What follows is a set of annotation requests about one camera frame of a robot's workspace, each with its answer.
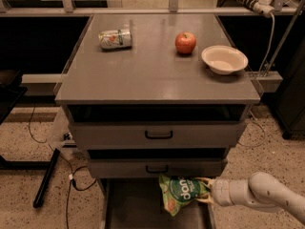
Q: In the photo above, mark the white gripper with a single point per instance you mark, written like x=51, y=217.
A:
x=219, y=191

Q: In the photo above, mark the green rice chip bag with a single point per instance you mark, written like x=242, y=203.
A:
x=178, y=192

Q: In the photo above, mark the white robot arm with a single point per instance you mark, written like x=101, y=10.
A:
x=260, y=192

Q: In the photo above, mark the bottom grey drawer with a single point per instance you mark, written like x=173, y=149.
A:
x=137, y=203

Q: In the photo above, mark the grey drawer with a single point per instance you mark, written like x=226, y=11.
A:
x=137, y=163
x=137, y=203
x=98, y=127

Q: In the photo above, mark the middle grey drawer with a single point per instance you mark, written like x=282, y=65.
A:
x=137, y=163

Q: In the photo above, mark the grey drawer cabinet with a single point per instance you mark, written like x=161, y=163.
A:
x=151, y=72

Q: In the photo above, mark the top grey drawer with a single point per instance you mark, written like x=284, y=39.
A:
x=98, y=127

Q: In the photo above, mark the white bowl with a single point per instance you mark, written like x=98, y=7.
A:
x=224, y=60

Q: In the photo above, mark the red apple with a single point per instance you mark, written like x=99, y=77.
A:
x=185, y=42

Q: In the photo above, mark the black table leg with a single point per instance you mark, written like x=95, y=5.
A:
x=39, y=199

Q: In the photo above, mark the green white drink can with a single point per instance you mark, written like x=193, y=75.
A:
x=116, y=39

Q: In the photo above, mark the white power strip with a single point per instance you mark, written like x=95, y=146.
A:
x=261, y=7

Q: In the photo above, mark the black side table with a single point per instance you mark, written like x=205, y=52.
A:
x=10, y=91

